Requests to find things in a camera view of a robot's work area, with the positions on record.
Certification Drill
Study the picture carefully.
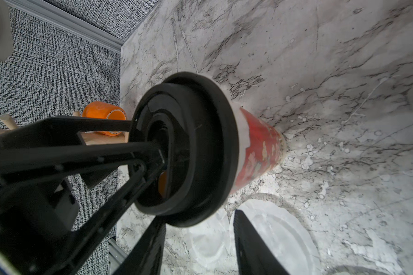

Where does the orange mug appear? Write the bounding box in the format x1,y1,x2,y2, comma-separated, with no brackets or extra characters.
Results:
81,102,127,120

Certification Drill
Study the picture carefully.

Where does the red patterned paper cup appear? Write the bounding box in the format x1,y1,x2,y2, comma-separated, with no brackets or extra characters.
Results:
230,103,287,194

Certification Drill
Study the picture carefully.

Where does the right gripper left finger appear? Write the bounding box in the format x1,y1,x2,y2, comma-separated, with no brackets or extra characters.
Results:
114,217,166,275

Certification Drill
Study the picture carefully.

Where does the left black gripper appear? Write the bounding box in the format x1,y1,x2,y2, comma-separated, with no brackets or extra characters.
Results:
0,116,165,275

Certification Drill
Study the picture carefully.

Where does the black cup lid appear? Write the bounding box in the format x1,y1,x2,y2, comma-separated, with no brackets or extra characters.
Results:
129,72,239,228

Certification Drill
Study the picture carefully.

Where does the wooden mug tree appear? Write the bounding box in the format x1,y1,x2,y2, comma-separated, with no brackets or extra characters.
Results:
0,115,131,149

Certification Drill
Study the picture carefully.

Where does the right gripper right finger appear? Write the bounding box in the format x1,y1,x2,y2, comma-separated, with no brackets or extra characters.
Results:
233,210,288,275

